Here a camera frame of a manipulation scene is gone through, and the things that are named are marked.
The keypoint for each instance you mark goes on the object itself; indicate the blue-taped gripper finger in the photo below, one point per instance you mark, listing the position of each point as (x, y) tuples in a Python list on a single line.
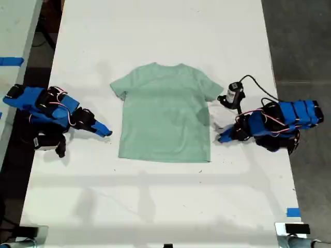
[(104, 132), (227, 139), (99, 125), (228, 132)]

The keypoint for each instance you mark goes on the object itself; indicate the pale green T-shirt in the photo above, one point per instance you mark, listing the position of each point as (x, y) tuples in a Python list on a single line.
[(165, 113)]

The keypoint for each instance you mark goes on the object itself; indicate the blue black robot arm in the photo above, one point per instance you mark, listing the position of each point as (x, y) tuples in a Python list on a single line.
[(284, 116), (38, 103)]

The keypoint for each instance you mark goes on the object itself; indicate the long blue tape strip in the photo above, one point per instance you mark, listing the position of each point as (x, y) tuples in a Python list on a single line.
[(11, 61)]

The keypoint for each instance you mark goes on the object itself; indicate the short blue tape strip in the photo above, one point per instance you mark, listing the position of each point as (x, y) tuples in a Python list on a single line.
[(293, 211)]

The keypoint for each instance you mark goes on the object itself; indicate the pale side table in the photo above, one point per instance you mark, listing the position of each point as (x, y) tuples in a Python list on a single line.
[(15, 38)]

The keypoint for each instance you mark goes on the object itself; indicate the silver metal plate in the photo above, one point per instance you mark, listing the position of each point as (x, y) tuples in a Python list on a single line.
[(280, 237)]

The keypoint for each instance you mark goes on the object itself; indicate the small black box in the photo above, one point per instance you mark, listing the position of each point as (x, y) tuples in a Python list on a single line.
[(297, 229)]

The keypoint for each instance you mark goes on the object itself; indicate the tiny black box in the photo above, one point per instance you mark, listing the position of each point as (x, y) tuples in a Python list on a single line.
[(168, 246)]

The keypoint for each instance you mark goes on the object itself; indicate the short black camera stalk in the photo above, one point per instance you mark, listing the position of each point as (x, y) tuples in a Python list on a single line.
[(61, 147), (239, 108)]

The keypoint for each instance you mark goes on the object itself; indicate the black camera box white label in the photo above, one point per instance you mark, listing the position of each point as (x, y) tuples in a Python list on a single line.
[(44, 143), (232, 95)]

